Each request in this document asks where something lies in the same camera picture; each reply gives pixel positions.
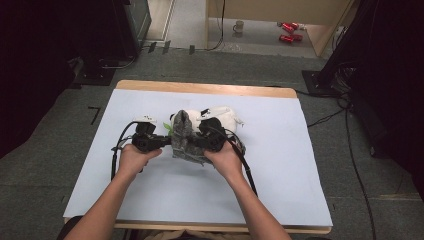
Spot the person's left hand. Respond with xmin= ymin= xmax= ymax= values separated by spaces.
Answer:
xmin=117 ymin=143 xmax=164 ymax=180

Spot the grey knitted doll garment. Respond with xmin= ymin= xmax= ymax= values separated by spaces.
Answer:
xmin=171 ymin=109 xmax=248 ymax=167

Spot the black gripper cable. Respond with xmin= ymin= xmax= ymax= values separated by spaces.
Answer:
xmin=110 ymin=121 xmax=138 ymax=182
xmin=213 ymin=125 xmax=259 ymax=198

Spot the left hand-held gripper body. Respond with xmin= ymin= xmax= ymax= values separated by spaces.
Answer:
xmin=131 ymin=115 xmax=162 ymax=154

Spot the bundle of black cables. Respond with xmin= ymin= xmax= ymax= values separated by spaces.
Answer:
xmin=332 ymin=63 xmax=356 ymax=99

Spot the hanging black cable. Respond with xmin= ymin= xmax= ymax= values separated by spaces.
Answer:
xmin=204 ymin=0 xmax=227 ymax=52

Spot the dark curtain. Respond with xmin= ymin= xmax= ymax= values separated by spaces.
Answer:
xmin=0 ymin=0 xmax=116 ymax=160
xmin=346 ymin=0 xmax=424 ymax=201

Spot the dark cabinet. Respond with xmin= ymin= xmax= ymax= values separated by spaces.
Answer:
xmin=112 ymin=0 xmax=153 ymax=60

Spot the black stand base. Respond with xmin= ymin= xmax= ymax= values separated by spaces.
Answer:
xmin=72 ymin=59 xmax=117 ymax=87
xmin=301 ymin=69 xmax=342 ymax=98

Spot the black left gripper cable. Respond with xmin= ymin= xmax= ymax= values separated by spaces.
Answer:
xmin=110 ymin=121 xmax=138 ymax=182

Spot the pale blue table sheet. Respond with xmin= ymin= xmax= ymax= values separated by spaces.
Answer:
xmin=63 ymin=88 xmax=334 ymax=228

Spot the wooden cabinet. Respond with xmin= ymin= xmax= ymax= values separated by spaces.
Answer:
xmin=204 ymin=0 xmax=355 ymax=58

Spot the long black floor cable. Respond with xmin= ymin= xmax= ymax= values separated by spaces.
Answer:
xmin=343 ymin=99 xmax=378 ymax=240

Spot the person's right hand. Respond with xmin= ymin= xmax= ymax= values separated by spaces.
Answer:
xmin=203 ymin=141 xmax=245 ymax=180

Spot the short black floor cable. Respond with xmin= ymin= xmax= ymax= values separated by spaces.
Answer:
xmin=306 ymin=108 xmax=348 ymax=129

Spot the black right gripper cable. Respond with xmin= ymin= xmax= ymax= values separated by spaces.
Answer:
xmin=213 ymin=125 xmax=259 ymax=198

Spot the person's beige clothing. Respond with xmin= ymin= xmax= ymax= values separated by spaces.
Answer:
xmin=142 ymin=228 xmax=266 ymax=240

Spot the panda plush toy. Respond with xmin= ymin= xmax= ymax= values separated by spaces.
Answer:
xmin=162 ymin=105 xmax=247 ymax=137

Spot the wooden table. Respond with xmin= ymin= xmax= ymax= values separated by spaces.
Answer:
xmin=63 ymin=79 xmax=333 ymax=234

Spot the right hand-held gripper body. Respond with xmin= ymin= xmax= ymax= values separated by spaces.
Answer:
xmin=194 ymin=106 xmax=234 ymax=153

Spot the black stand pole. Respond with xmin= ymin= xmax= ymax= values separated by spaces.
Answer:
xmin=319 ymin=0 xmax=382 ymax=86

